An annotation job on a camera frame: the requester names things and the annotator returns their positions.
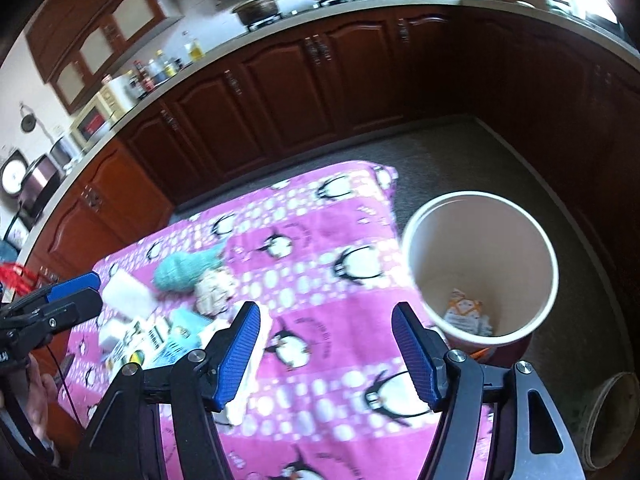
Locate plain white box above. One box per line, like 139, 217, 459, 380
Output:
102, 269, 157, 322

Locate brown clay pot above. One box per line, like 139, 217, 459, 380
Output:
582, 371, 640, 471

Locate crumpled white tissue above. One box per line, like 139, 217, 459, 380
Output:
192, 267, 238, 318

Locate steel cooking pot with lid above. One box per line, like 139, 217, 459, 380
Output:
231, 0, 282, 27

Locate orange white snack wrapper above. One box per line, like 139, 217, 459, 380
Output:
442, 287, 496, 338

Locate pink penguin print blanket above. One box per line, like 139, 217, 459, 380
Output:
57, 160, 496, 480

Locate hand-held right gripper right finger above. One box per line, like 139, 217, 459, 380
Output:
392, 302, 587, 480

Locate steel stock pot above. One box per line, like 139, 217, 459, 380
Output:
49, 135, 83, 171

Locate white kitchen countertop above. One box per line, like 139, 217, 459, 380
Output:
10, 0, 640, 261

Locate dark sauce bottle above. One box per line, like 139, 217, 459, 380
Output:
134, 60, 156, 95

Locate brown wall cabinet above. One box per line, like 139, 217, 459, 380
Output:
25, 0, 186, 116

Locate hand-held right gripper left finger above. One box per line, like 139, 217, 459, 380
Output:
70, 302, 262, 480

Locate black cable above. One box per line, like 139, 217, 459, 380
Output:
46, 332, 83, 428

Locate red plastic basket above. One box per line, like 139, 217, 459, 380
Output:
0, 262, 39, 306

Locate brown kitchen base cabinets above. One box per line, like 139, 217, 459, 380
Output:
22, 7, 640, 341

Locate person's left hand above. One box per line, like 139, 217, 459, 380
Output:
27, 357, 63, 443

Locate small white green box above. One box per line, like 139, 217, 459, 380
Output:
152, 307, 215, 366

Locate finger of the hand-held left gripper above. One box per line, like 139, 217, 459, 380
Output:
0, 271, 101, 318
0, 287, 104, 348

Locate teal rolled towel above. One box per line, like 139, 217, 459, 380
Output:
152, 245, 226, 293

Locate white milk carton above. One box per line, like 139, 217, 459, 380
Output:
99, 317, 173, 368

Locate cream microwave oven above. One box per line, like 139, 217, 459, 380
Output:
69, 100, 116, 149

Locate flat white paper tissue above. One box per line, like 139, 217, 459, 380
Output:
220, 310, 273, 427

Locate round white dial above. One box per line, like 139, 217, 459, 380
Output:
0, 149, 28, 197

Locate beige round bin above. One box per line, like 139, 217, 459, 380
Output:
401, 191, 559, 358

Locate hanging black ladle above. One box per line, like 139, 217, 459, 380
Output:
19, 102, 39, 134

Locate dark rice cooker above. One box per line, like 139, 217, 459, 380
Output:
20, 154, 63, 216

